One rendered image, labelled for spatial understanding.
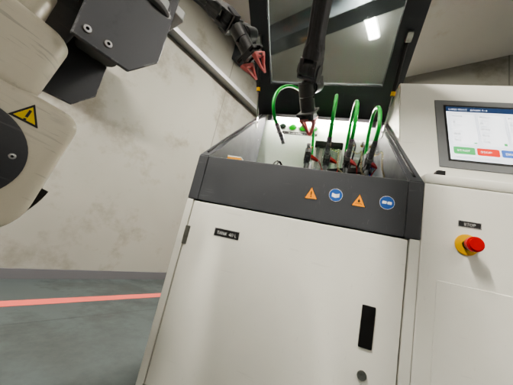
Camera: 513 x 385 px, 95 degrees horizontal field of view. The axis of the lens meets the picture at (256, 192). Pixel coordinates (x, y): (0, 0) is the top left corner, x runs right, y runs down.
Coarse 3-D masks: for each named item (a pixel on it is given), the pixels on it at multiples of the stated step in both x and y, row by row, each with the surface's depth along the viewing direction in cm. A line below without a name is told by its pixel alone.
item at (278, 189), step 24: (216, 168) 81; (240, 168) 78; (264, 168) 76; (288, 168) 75; (216, 192) 78; (240, 192) 76; (264, 192) 74; (288, 192) 73; (360, 192) 68; (384, 192) 66; (288, 216) 72; (312, 216) 69; (336, 216) 68; (360, 216) 66; (384, 216) 65
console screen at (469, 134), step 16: (448, 112) 97; (464, 112) 96; (480, 112) 95; (496, 112) 94; (512, 112) 92; (448, 128) 94; (464, 128) 93; (480, 128) 91; (496, 128) 90; (512, 128) 89; (448, 144) 91; (464, 144) 90; (480, 144) 88; (496, 144) 87; (512, 144) 86; (448, 160) 88; (464, 160) 87; (480, 160) 85; (496, 160) 84; (512, 160) 83
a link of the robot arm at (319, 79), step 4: (320, 68) 82; (316, 72) 83; (320, 72) 84; (300, 76) 87; (304, 76) 87; (316, 76) 83; (320, 76) 85; (308, 80) 86; (312, 80) 85; (316, 80) 84; (320, 80) 92; (316, 84) 90; (320, 84) 92; (316, 88) 91; (320, 88) 93; (316, 92) 94
